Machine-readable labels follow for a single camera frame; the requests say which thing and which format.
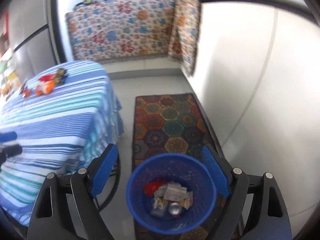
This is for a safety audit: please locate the blue mesh trash bin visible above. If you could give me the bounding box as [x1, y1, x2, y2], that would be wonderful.
[126, 153, 217, 235]

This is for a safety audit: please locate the grey refrigerator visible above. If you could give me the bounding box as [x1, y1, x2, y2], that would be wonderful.
[6, 0, 59, 81]

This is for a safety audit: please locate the patterned fabric cover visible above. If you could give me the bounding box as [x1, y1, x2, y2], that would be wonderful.
[66, 0, 201, 76]

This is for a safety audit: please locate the orange white snack wrapper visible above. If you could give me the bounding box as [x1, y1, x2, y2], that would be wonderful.
[35, 80, 55, 96]

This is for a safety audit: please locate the striped blue tablecloth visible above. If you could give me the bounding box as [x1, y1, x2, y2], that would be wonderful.
[1, 61, 124, 226]

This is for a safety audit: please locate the crushed orange soda can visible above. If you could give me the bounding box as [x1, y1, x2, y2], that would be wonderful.
[19, 79, 31, 98]

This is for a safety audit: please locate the colourful hexagon floor mat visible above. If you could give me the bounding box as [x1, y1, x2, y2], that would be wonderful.
[126, 94, 226, 239]

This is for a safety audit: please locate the yellow green cardboard box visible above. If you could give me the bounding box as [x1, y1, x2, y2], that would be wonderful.
[1, 71, 21, 90]

